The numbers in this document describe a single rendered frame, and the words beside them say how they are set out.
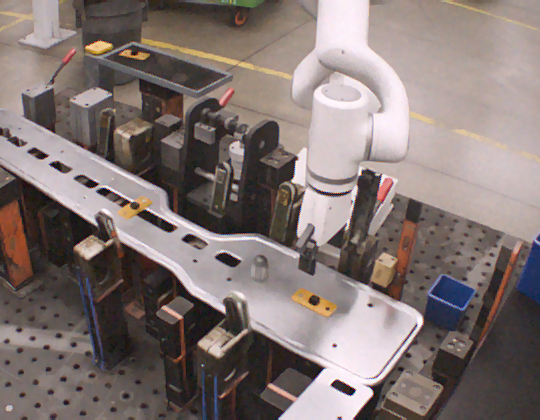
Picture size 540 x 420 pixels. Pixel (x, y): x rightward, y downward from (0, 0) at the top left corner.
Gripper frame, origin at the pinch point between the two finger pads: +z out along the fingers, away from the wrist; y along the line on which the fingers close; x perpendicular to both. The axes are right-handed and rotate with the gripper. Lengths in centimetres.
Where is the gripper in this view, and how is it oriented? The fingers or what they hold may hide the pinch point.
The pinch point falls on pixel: (321, 254)
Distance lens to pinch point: 118.0
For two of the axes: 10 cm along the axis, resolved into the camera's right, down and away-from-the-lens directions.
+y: -5.8, 4.6, -6.8
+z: -0.6, 8.0, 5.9
